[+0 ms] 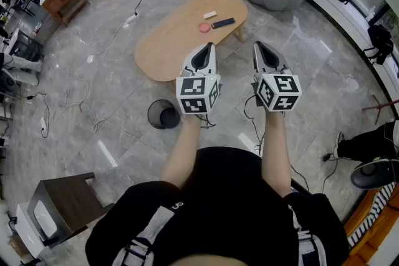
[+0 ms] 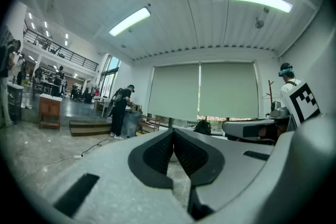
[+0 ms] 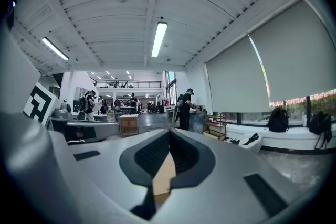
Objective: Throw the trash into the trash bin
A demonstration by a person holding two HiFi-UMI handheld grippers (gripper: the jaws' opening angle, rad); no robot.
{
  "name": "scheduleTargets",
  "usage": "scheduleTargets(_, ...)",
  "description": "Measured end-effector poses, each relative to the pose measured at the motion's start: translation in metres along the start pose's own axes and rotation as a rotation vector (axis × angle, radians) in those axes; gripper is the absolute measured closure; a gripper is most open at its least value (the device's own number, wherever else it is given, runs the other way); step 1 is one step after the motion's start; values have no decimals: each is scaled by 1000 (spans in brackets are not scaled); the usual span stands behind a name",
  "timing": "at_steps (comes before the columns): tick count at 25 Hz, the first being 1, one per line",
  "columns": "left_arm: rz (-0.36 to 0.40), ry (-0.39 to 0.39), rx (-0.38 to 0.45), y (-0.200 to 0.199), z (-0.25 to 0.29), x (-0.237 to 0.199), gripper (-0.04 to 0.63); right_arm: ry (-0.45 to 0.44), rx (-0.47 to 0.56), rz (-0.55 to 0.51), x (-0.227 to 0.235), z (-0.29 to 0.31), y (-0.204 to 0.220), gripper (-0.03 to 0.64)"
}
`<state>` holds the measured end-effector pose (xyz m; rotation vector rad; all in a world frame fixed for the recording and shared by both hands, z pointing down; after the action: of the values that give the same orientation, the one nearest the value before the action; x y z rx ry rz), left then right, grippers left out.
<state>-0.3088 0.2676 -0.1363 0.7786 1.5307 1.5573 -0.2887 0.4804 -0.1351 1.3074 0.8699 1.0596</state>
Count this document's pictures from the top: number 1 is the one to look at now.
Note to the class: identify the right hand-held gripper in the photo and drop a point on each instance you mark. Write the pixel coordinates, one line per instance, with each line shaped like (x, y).
(280, 93)

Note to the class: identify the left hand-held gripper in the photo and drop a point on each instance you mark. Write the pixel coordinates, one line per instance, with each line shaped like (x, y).
(193, 87)

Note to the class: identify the pink round lid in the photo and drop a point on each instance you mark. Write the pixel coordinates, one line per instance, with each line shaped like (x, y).
(204, 27)

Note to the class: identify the dark blue box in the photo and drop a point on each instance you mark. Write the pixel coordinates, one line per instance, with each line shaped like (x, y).
(223, 23)

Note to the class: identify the white cylindrical roll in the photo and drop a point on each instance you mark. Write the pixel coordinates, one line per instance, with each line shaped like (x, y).
(210, 14)

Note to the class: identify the black mesh waste bin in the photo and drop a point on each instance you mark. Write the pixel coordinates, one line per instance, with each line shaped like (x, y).
(154, 118)

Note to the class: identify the person's left forearm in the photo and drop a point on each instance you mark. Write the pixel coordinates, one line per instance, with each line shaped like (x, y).
(180, 152)

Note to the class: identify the person's right forearm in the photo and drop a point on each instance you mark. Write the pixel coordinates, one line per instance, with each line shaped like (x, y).
(275, 149)

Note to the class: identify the oval wooden table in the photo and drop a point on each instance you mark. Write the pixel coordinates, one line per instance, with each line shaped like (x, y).
(174, 40)

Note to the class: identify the white power strip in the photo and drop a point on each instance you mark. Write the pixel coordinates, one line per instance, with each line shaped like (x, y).
(131, 18)

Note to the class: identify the red stand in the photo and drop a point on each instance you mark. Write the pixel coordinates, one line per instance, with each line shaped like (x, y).
(380, 106)

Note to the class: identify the person's black shirt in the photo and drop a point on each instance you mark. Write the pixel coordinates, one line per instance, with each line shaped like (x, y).
(224, 211)

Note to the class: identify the striped blanket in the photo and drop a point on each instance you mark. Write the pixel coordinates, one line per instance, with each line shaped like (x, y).
(374, 211)

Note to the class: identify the dark wooden side table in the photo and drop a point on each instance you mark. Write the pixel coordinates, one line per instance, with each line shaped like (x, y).
(71, 199)

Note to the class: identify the orange sofa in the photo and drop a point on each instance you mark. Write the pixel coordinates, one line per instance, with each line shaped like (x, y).
(381, 236)

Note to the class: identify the white box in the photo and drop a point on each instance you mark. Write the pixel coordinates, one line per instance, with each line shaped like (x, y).
(26, 233)

